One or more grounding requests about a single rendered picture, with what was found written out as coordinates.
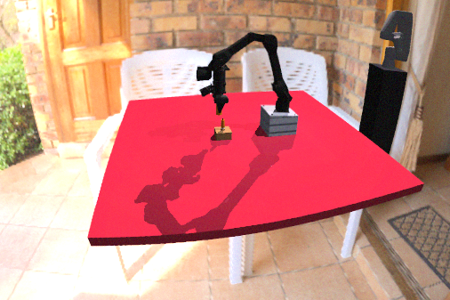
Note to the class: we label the tan square block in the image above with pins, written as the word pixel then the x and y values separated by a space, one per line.
pixel 222 134

